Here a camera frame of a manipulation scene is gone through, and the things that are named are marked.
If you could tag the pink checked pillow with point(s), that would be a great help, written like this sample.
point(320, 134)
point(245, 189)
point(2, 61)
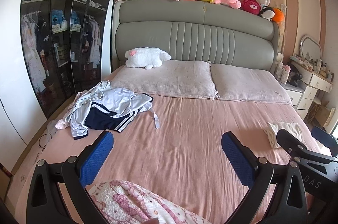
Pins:
point(248, 83)
point(163, 78)

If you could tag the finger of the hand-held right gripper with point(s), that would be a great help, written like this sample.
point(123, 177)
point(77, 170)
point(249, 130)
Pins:
point(326, 138)
point(289, 140)

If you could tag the dark glass wardrobe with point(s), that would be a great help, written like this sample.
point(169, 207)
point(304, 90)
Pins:
point(45, 36)

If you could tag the row of cosmetic bottles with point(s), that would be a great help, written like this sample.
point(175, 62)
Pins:
point(320, 66)

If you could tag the pink bottle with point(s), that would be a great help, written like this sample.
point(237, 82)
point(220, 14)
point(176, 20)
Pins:
point(285, 74)

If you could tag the long pink plush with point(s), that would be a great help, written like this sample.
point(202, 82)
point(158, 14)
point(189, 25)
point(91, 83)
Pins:
point(229, 2)

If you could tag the red plush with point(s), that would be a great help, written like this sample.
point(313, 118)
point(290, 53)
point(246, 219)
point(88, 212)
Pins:
point(250, 6)

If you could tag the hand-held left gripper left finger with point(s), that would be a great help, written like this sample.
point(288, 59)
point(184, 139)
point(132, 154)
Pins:
point(96, 158)

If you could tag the white shirt with navy trim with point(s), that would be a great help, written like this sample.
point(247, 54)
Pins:
point(118, 99)

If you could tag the round orange plush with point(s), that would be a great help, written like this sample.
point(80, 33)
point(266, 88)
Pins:
point(278, 15)

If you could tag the blue plush toy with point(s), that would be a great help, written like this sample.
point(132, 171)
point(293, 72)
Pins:
point(56, 17)

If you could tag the navy shorts with white stripes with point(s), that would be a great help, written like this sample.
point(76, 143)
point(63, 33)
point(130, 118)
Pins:
point(105, 119)

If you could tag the black bag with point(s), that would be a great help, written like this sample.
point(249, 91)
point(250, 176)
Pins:
point(294, 76)

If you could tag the folded cream cloth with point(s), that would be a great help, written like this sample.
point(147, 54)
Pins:
point(274, 134)

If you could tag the brown paper bag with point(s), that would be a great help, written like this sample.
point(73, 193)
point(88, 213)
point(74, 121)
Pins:
point(324, 115)

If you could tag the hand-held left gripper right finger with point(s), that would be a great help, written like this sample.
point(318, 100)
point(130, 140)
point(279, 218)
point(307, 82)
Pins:
point(237, 160)

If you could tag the vanity mirror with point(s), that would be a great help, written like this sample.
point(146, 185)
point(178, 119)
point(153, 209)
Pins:
point(311, 46)

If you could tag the white plush toy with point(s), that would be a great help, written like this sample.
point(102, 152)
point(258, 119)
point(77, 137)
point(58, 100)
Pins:
point(145, 57)

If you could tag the pale pink cloth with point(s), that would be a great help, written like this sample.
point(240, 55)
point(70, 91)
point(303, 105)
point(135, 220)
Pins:
point(62, 124)

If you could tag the bed with pink sheet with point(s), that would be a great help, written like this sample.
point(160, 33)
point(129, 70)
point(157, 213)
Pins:
point(179, 134)

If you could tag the grey padded headboard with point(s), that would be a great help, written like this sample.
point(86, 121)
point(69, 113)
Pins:
point(184, 36)

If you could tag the white rabbit plush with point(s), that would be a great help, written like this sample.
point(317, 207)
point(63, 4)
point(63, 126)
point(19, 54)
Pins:
point(265, 3)

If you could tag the white dressing table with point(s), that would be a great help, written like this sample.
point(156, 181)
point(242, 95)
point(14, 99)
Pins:
point(314, 83)

